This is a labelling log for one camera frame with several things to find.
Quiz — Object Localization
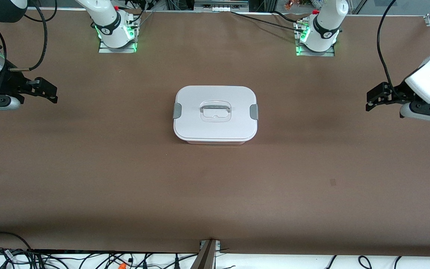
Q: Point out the white box lid grey clips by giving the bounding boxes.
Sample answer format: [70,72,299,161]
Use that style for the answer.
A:
[173,85,259,143]

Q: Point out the pink plastic box base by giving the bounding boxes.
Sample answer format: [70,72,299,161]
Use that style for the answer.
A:
[178,137,253,146]

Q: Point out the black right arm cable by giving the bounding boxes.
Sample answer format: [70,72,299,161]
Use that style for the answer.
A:
[8,0,59,71]

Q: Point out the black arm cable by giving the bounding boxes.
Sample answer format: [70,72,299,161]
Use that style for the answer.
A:
[8,0,59,71]
[376,0,406,101]

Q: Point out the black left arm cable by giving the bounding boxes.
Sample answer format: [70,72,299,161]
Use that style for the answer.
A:
[376,0,406,101]

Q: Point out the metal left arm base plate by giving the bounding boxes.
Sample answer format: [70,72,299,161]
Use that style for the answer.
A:
[295,44,336,57]

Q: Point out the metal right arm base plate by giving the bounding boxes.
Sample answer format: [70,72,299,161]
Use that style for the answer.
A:
[98,37,138,54]

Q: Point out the black cable across table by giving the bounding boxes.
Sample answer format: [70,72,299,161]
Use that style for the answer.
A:
[231,11,307,33]

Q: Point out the brown post with metal bracket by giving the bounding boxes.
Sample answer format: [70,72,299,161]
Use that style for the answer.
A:
[191,239,221,269]

